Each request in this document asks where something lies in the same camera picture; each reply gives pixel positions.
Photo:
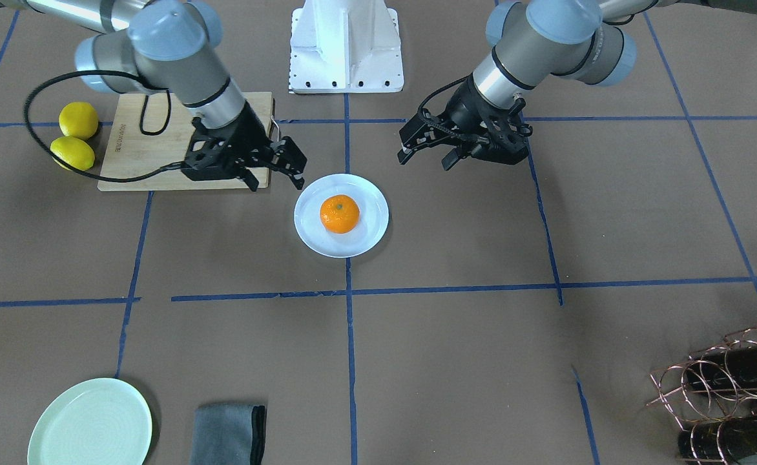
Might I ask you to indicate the orange fruit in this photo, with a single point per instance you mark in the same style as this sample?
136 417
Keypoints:
339 214

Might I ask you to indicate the dark green wine bottle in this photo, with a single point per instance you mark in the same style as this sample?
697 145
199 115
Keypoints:
726 371

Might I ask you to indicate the yellow lemon near board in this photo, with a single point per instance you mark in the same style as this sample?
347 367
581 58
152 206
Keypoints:
74 152

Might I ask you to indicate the light blue plate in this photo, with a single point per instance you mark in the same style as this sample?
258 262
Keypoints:
371 226

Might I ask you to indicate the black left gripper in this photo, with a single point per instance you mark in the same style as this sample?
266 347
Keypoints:
465 111

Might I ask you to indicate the bamboo cutting board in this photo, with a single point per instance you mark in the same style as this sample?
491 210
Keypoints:
129 153

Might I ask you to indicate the light green plate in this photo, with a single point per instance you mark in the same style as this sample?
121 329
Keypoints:
100 421

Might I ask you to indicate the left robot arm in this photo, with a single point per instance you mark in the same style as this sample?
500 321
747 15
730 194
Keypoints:
580 40

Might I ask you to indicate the grey folded cloth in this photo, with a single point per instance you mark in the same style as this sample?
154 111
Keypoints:
229 433

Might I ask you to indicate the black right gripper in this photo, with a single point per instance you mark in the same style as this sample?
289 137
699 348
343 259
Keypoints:
250 133

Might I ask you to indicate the yellow lemon outer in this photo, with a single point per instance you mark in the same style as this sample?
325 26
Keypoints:
79 120

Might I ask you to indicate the copper wire bottle rack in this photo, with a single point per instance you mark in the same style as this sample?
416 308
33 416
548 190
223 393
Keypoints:
712 397

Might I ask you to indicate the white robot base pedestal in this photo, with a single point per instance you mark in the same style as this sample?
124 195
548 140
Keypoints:
345 46

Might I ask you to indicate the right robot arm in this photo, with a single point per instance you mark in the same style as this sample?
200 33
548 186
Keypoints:
157 46

